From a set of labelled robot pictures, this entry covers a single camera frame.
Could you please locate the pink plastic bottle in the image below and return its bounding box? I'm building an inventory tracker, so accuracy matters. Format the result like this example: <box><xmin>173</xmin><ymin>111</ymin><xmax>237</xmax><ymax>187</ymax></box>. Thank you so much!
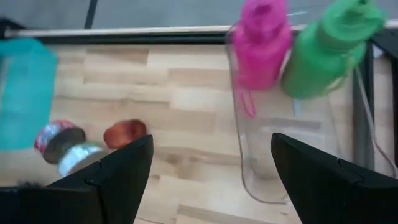
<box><xmin>231</xmin><ymin>0</ymin><xmax>293</xmax><ymax>119</ymax></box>

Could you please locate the red label tin can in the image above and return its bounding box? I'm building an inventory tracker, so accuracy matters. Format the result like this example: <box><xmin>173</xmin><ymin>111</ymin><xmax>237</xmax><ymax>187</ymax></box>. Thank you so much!
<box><xmin>34</xmin><ymin>120</ymin><xmax>86</xmax><ymax>164</ymax></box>

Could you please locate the dark red apple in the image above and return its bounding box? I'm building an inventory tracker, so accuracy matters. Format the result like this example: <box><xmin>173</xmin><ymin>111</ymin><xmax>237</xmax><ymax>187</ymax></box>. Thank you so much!
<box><xmin>103</xmin><ymin>119</ymin><xmax>147</xmax><ymax>150</ymax></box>

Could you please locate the teal plastic bin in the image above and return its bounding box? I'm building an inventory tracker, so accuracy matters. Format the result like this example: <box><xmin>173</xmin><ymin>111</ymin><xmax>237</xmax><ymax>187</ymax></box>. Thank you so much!
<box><xmin>0</xmin><ymin>37</ymin><xmax>58</xmax><ymax>152</ymax></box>

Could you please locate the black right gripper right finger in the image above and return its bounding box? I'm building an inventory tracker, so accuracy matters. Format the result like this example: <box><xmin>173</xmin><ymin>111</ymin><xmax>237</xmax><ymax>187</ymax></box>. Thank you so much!
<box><xmin>270</xmin><ymin>133</ymin><xmax>398</xmax><ymax>224</ymax></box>

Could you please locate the green plastic bottle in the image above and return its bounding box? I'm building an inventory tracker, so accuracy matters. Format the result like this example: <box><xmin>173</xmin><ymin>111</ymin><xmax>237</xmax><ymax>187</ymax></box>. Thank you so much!
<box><xmin>281</xmin><ymin>0</ymin><xmax>386</xmax><ymax>100</ymax></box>

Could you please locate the white green label tin can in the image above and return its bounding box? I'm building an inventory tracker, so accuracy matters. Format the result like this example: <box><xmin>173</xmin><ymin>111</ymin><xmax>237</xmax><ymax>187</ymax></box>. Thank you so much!
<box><xmin>57</xmin><ymin>142</ymin><xmax>106</xmax><ymax>178</ymax></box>

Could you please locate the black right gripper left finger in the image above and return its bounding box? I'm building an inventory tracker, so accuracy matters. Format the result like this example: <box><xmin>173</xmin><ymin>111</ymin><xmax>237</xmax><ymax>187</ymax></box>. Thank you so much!
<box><xmin>0</xmin><ymin>134</ymin><xmax>155</xmax><ymax>224</ymax></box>

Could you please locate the clear plastic bin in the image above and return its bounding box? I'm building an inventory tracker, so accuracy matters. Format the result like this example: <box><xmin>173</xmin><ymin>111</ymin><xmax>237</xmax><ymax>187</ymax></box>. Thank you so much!
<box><xmin>226</xmin><ymin>27</ymin><xmax>398</xmax><ymax>205</ymax></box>

